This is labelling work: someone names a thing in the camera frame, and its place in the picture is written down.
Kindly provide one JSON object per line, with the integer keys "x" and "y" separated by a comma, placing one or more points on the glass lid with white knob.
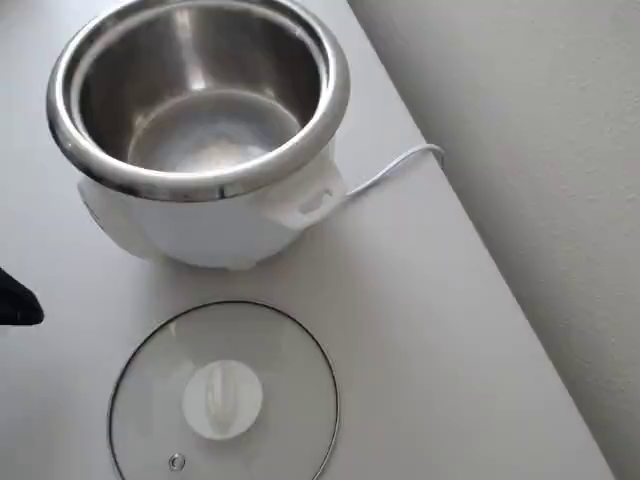
{"x": 222, "y": 395}

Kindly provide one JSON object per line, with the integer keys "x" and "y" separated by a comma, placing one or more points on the white rice cooker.
{"x": 200, "y": 230}

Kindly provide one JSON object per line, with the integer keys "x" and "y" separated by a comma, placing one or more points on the stainless steel inner pot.
{"x": 200, "y": 100}

